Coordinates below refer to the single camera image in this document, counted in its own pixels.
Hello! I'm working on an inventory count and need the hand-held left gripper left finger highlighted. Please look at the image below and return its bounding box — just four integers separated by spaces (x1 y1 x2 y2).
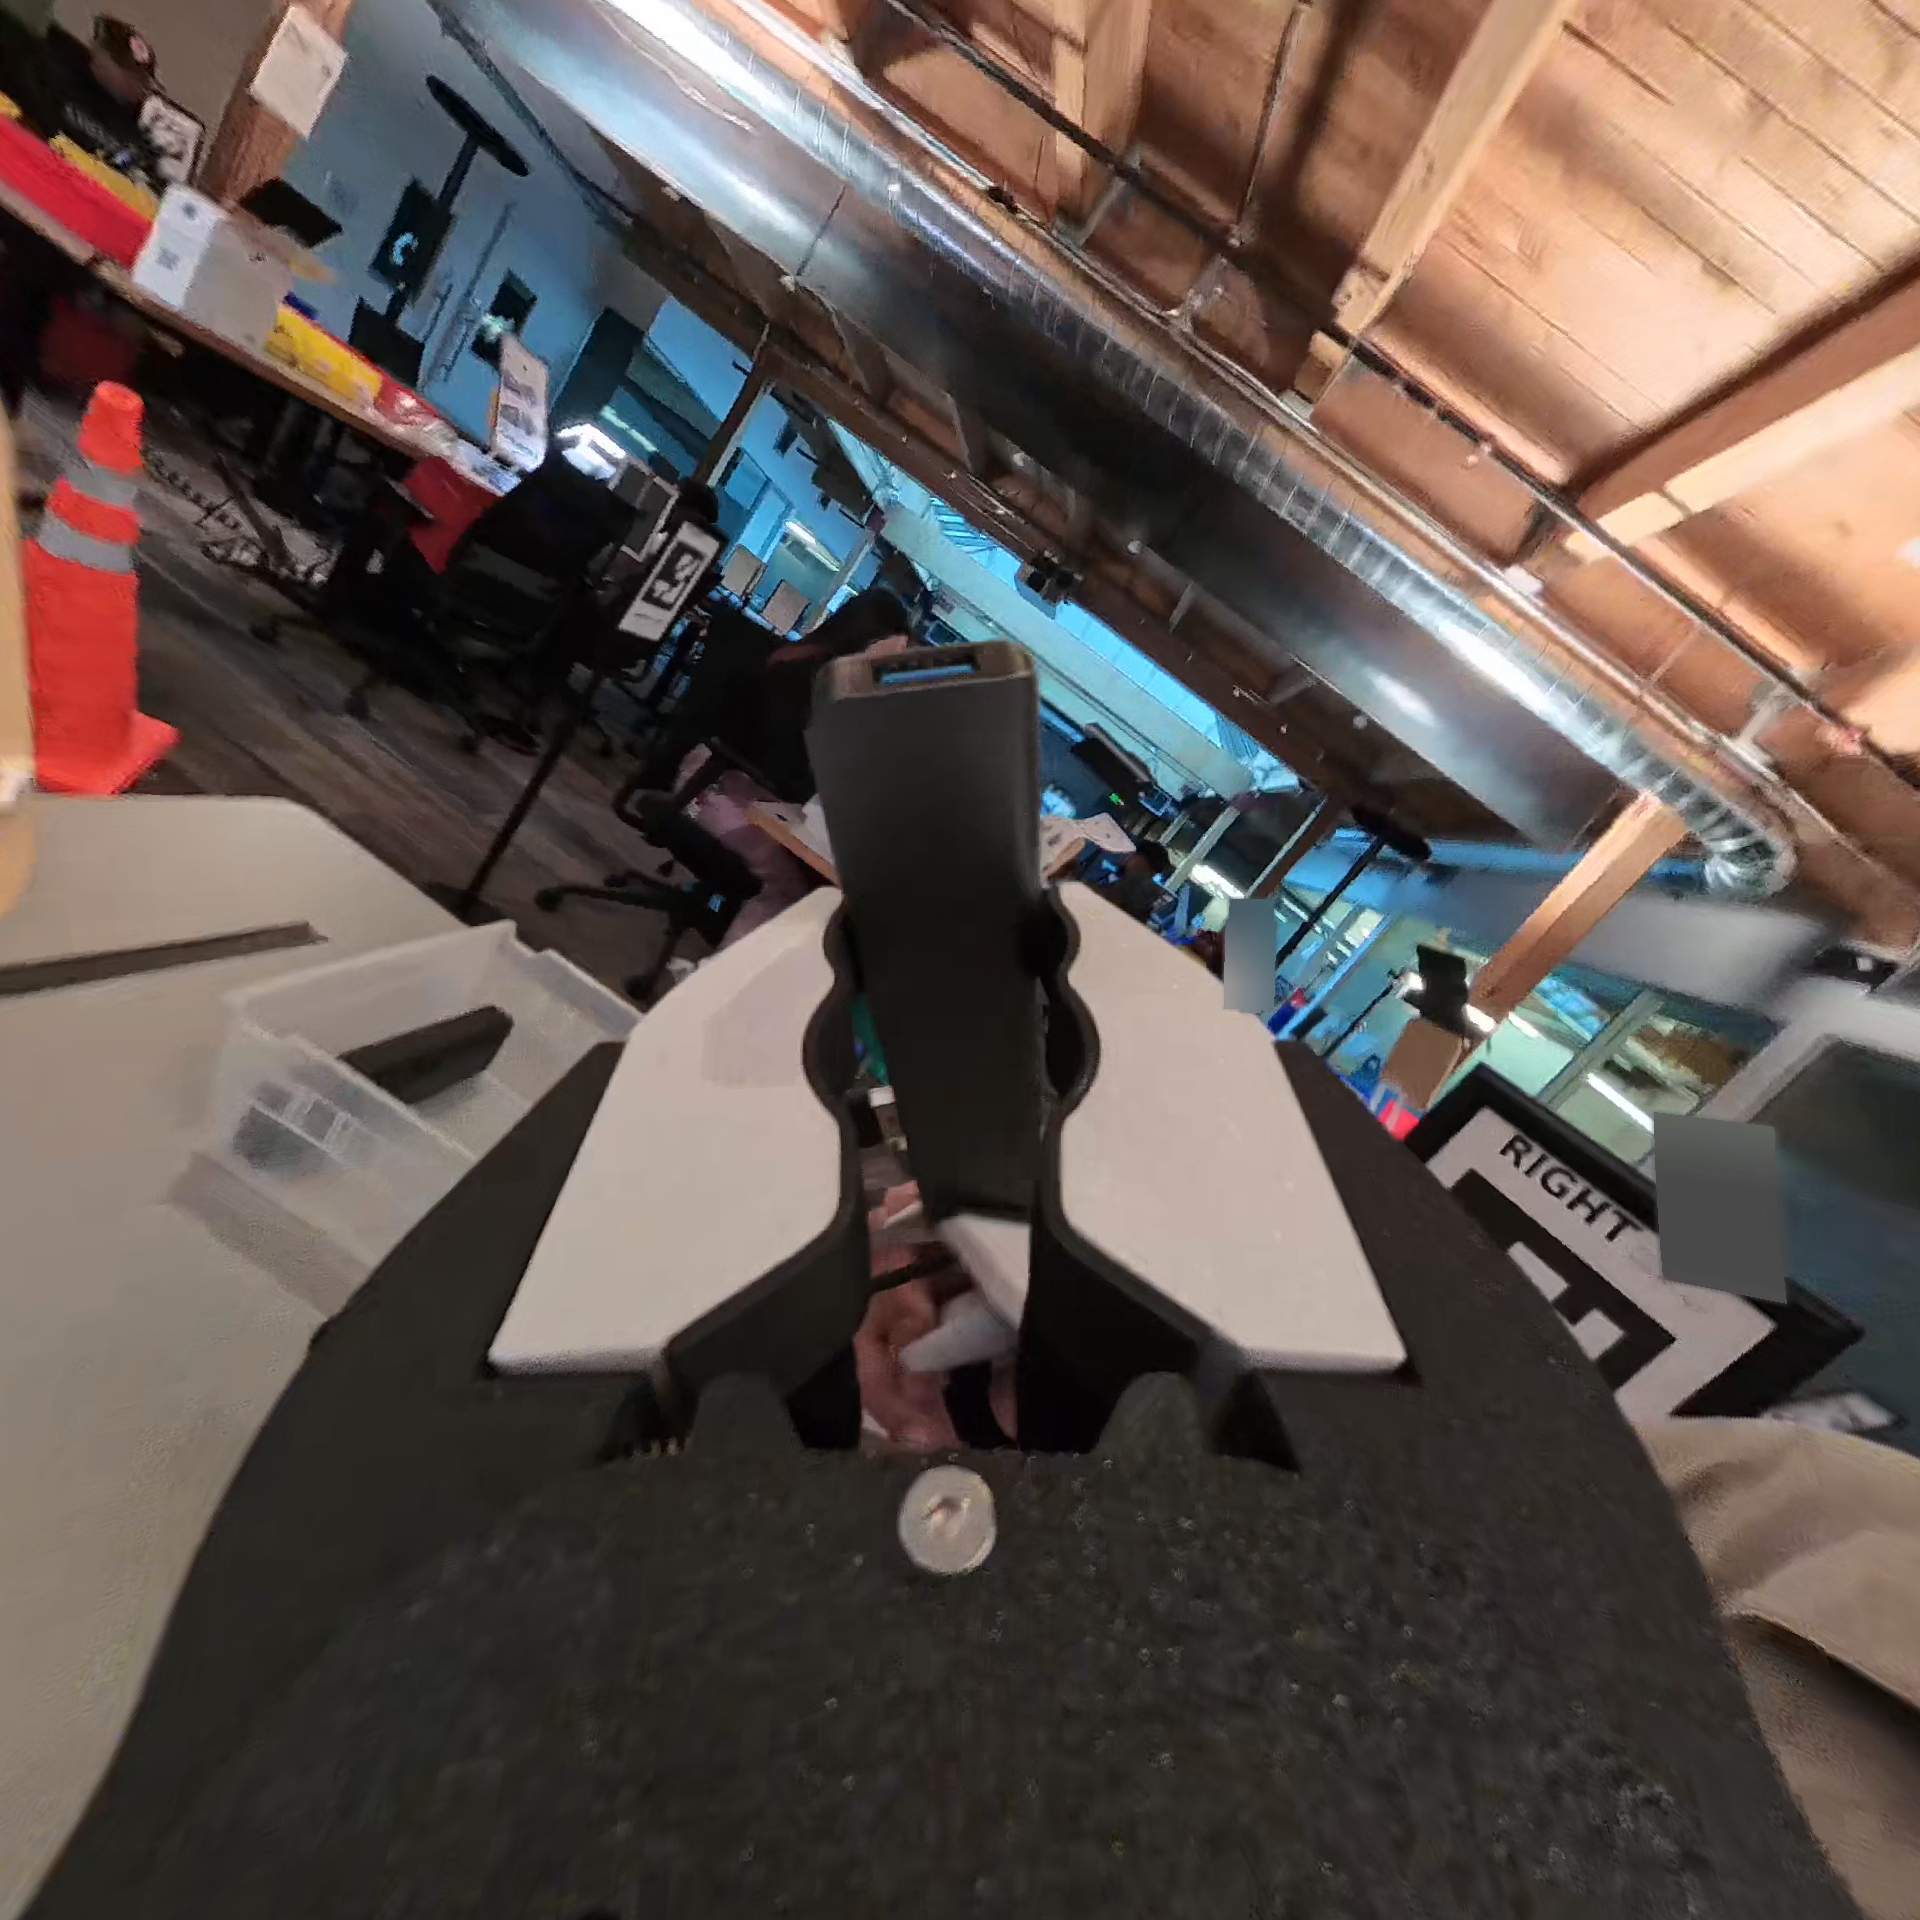
487 884 873 1378

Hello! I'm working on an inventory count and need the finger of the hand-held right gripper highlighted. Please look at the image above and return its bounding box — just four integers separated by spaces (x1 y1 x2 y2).
895 1212 1039 1374

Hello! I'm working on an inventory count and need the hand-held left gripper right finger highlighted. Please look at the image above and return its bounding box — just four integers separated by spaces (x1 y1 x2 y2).
1039 882 1413 1423

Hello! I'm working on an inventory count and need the dark grey usb adapter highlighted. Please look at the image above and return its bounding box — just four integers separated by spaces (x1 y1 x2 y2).
806 637 1055 1226

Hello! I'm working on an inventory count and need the clear plastic bin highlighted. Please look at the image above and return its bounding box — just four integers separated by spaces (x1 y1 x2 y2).
169 915 644 1318

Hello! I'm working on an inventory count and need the brown cardboard box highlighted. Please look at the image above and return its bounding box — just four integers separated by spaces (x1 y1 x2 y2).
1375 1016 1482 1116

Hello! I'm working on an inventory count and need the black office chair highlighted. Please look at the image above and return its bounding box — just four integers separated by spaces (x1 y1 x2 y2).
532 779 770 1011
337 451 647 759

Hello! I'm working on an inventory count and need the pink cloth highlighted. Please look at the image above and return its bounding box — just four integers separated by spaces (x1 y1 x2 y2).
681 787 825 906

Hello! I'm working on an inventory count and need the black framed marker sign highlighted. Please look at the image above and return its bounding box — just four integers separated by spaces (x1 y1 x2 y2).
620 516 719 648
1409 1062 1869 1431

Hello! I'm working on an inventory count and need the small black adapter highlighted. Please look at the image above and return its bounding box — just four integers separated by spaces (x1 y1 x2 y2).
228 1100 326 1178

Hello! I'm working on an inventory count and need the orange traffic cone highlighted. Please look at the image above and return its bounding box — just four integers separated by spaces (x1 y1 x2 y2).
19 379 182 797

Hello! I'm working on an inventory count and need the long wooden table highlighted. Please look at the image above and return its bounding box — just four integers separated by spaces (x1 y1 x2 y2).
0 164 519 506

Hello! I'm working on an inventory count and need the yellow storage bin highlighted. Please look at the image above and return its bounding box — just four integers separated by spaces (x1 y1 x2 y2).
267 298 388 405

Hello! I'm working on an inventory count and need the black disc pole stand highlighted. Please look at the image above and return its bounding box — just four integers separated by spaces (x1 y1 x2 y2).
372 76 530 360

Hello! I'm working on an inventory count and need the white cardboard box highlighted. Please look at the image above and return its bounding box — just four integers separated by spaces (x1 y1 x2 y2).
133 182 291 344

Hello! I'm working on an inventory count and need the red storage bin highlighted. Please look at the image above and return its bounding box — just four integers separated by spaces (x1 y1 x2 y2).
0 111 155 266

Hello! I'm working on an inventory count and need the white paper notice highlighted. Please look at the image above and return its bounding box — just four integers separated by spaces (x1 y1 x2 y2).
247 6 349 127

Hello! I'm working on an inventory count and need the silver spiral air duct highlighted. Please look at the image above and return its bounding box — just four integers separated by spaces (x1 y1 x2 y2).
435 0 1802 906

